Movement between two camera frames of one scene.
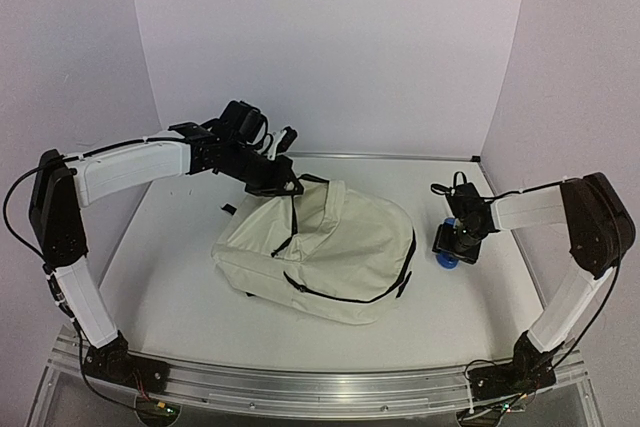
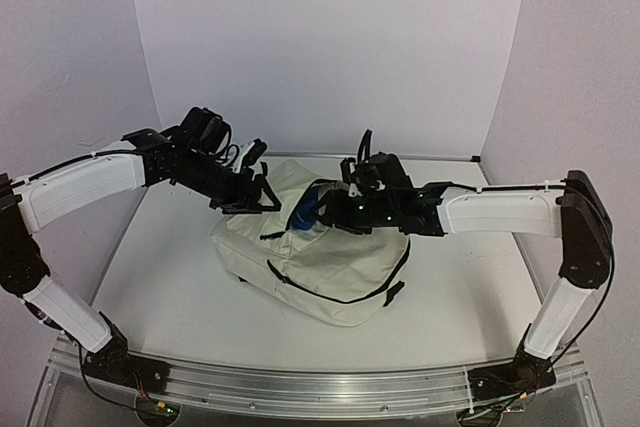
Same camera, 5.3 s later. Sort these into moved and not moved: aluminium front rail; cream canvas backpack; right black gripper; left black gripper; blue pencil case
Moved: blue pencil case; left black gripper; right black gripper
Not moved: aluminium front rail; cream canvas backpack
